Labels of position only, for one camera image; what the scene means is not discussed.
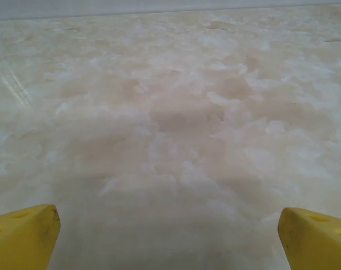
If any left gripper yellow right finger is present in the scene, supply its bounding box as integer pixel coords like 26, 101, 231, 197
277, 207, 341, 270

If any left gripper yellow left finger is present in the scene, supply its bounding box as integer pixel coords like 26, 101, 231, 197
0, 204, 61, 270

